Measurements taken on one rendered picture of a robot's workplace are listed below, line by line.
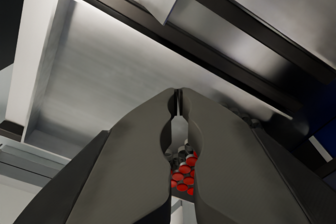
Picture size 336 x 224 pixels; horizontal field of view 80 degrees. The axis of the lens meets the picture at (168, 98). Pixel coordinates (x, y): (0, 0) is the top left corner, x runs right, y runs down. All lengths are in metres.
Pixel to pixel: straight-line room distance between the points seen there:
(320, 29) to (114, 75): 0.28
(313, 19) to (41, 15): 0.34
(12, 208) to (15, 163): 0.59
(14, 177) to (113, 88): 1.03
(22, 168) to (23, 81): 0.97
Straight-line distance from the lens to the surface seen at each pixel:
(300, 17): 0.32
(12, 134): 0.44
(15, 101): 0.42
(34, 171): 1.31
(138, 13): 0.26
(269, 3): 0.30
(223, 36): 0.29
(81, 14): 0.30
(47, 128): 0.42
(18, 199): 1.90
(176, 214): 0.58
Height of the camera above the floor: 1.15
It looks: 58 degrees down
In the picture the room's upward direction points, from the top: 177 degrees counter-clockwise
